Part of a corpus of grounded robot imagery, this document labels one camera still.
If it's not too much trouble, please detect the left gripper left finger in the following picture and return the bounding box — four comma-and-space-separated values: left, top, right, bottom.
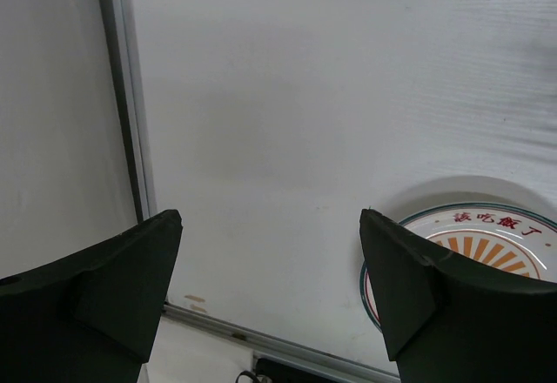
1, 210, 182, 382

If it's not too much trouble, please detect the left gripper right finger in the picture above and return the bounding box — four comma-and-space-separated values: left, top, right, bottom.
359, 209, 556, 382

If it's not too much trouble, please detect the orange sunburst plate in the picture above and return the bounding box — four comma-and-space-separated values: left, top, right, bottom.
359, 202, 557, 332

